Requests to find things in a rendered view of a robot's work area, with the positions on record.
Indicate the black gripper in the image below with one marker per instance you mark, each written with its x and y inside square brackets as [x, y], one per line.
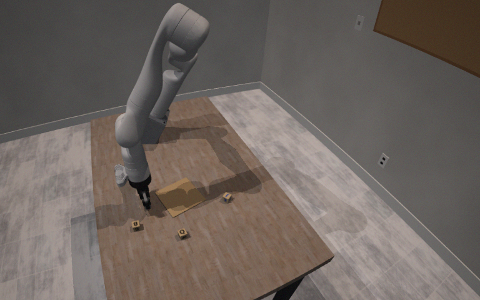
[143, 191]

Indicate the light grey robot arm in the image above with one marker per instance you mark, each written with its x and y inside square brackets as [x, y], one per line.
[155, 89]

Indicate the tan flat mat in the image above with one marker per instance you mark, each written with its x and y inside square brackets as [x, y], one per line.
[180, 197]

